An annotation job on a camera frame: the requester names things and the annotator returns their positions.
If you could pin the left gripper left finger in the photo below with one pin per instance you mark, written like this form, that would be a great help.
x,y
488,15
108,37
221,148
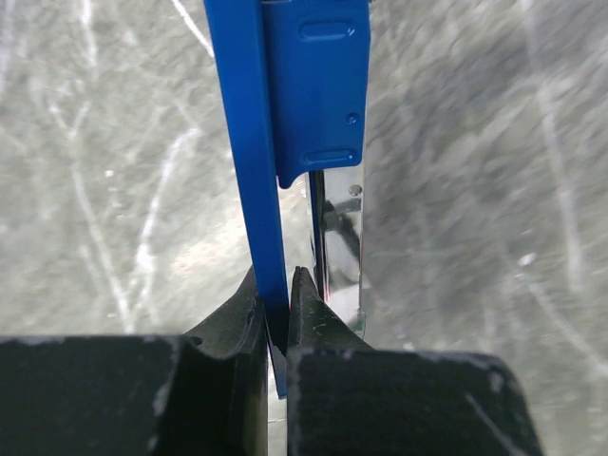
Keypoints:
x,y
199,393

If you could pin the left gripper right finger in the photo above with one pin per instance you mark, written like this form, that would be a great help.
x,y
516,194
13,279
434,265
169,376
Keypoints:
x,y
346,398

